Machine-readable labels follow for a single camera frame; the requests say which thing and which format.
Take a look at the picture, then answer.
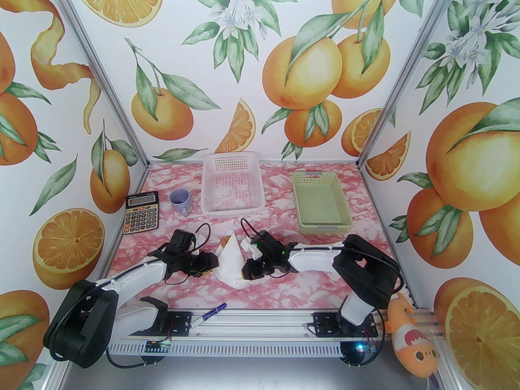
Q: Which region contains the white paper napkin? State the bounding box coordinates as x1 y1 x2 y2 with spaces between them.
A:
214 230 251 290

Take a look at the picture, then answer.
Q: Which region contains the green plastic basket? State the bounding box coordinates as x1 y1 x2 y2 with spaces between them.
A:
292 171 352 234

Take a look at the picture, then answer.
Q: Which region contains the blue capped pen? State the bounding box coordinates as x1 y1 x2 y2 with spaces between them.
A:
190 304 226 328

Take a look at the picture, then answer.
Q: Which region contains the black and gold calculator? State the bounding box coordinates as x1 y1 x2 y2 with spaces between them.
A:
123 191 160 234

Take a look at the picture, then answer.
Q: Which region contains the purple mug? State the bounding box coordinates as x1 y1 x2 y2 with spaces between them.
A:
169 188 191 217

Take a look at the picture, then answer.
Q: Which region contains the white plastic mesh basket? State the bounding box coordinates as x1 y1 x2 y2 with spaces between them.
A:
202 152 265 217

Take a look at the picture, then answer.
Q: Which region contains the orange fish plush toy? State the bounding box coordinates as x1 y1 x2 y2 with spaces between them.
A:
385 293 441 381

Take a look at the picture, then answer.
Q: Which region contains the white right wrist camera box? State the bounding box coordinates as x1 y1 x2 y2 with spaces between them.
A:
239 237 264 260

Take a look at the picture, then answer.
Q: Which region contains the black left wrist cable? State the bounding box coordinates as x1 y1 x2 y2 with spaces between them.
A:
194 223 212 255

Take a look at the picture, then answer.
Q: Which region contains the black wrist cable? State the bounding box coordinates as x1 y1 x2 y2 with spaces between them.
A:
240 217 262 241
194 223 212 255

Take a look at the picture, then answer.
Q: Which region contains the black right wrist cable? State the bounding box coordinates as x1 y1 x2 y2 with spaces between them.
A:
240 217 262 241

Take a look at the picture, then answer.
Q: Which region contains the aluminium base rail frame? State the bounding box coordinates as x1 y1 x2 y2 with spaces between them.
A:
61 305 445 358

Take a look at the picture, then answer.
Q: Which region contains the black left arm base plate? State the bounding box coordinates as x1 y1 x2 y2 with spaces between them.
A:
154 311 192 336

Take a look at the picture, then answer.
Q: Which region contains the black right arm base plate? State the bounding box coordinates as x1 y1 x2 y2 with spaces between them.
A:
313 312 376 338

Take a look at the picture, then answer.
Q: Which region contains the black left base cable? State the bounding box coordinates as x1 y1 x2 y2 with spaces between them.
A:
106 340 171 372

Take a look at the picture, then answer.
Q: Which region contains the black base cable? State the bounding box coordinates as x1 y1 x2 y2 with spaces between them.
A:
340 327 387 368
106 340 171 372

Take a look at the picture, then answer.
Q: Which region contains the black right base cable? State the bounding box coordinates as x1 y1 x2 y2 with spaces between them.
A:
340 327 387 368

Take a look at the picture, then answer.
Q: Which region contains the aluminium frame post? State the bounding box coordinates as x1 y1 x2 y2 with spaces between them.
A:
355 0 468 169
48 0 150 169

